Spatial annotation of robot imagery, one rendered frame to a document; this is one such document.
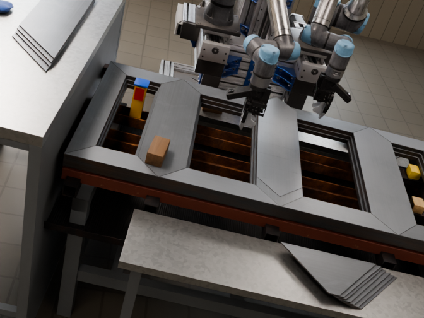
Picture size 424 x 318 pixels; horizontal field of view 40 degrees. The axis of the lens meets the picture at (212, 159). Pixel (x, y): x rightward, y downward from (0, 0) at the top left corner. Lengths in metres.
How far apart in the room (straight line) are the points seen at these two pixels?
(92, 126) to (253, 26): 1.14
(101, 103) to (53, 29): 0.34
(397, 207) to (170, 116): 0.96
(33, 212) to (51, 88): 0.43
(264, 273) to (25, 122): 0.91
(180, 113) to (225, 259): 0.71
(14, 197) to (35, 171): 1.29
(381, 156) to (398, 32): 4.07
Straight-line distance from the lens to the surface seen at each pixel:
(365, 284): 2.13
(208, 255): 2.01
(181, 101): 2.52
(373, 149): 2.67
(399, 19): 6.57
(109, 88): 2.50
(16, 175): 3.36
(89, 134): 2.21
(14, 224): 3.07
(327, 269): 2.08
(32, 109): 1.98
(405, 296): 2.21
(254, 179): 2.22
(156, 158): 2.09
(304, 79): 2.93
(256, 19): 3.03
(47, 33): 2.40
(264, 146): 2.39
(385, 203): 2.37
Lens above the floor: 2.13
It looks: 35 degrees down
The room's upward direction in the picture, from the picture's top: 17 degrees clockwise
